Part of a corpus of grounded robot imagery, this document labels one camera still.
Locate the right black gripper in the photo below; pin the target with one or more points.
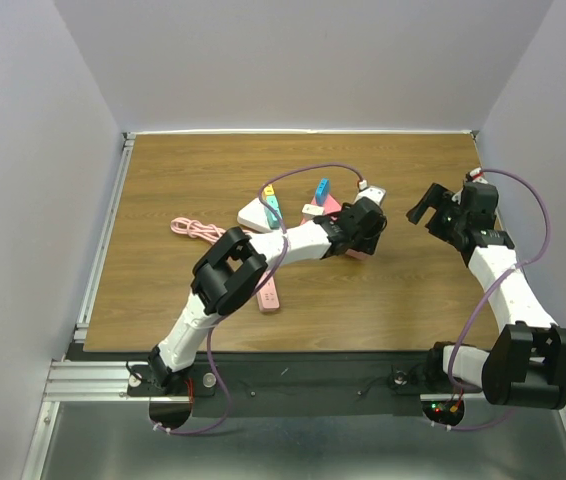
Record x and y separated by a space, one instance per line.
436 195

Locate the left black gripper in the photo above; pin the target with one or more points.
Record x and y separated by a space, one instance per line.
368 244

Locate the pink cube adapter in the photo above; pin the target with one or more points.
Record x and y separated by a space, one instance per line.
358 255

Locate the pink triangular power strip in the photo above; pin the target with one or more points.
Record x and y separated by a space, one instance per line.
331 205

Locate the white cube charger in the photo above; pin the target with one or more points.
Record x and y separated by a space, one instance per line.
310 211

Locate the white triangular power strip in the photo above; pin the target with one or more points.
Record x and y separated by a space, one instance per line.
254 217

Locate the pink long power strip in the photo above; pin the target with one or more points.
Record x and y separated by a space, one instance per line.
267 297

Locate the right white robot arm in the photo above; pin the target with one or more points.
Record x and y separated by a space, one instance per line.
526 367

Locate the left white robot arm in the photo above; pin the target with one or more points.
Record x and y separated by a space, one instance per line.
227 276

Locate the blue plug adapter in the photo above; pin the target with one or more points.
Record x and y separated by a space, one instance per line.
322 191

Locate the teal usb charger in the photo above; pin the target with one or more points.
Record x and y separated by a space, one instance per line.
273 212

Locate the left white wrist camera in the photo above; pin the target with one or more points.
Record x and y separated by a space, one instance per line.
373 193

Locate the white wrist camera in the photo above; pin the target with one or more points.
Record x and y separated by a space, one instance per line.
474 176
373 193

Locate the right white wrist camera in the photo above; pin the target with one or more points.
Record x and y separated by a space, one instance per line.
474 176

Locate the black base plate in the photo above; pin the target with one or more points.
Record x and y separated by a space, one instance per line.
302 384

